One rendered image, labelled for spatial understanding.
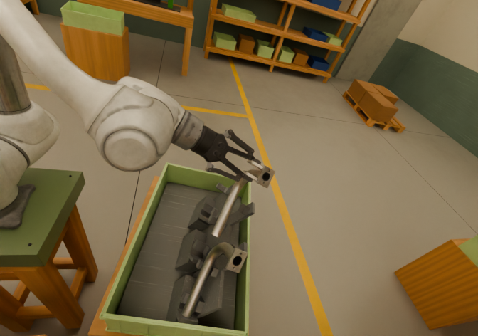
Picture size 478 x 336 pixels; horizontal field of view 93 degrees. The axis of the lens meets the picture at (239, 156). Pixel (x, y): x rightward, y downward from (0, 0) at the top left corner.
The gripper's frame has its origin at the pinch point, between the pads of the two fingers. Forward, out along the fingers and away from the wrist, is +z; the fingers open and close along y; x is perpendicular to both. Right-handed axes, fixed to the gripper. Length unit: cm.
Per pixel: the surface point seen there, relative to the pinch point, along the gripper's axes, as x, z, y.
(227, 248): -0.6, 2.2, -22.7
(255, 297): 80, 90, -67
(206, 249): 19.0, 6.4, -30.5
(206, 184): 51, 6, -11
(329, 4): 289, 140, 402
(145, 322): 6, -6, -50
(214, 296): 2.6, 7.4, -37.3
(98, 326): 23, -14, -65
